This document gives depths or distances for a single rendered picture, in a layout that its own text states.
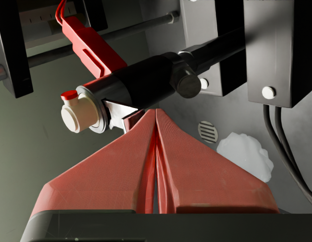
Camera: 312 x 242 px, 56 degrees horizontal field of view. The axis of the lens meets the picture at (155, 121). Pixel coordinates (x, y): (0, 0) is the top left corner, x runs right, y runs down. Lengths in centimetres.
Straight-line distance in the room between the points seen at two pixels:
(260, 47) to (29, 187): 38
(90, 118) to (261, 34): 14
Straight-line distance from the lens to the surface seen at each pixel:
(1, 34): 31
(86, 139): 50
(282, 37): 23
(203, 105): 51
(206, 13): 26
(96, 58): 18
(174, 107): 56
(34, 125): 46
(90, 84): 16
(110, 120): 15
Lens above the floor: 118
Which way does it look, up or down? 35 degrees down
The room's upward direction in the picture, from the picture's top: 120 degrees counter-clockwise
